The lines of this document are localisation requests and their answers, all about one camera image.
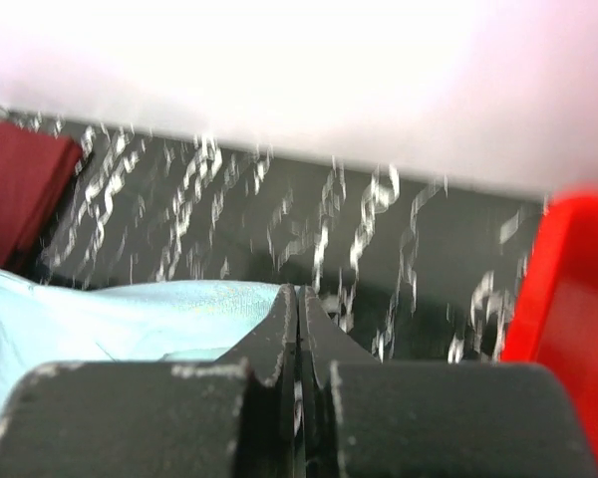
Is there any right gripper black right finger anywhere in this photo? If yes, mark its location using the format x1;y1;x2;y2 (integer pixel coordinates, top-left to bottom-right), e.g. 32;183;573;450
298;286;378;477

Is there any red plastic bin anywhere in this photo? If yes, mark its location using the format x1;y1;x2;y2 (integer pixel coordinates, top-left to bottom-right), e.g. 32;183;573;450
501;188;598;459

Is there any folded dark red t-shirt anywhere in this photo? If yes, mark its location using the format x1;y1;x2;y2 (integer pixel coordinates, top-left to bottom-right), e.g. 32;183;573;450
0;120;83;272

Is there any blue-grey t-shirt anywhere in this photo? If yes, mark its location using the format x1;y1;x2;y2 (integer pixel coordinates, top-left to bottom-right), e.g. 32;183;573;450
0;269;279;411

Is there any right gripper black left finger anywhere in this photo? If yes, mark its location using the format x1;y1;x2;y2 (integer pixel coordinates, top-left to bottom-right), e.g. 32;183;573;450
218;285;298;477

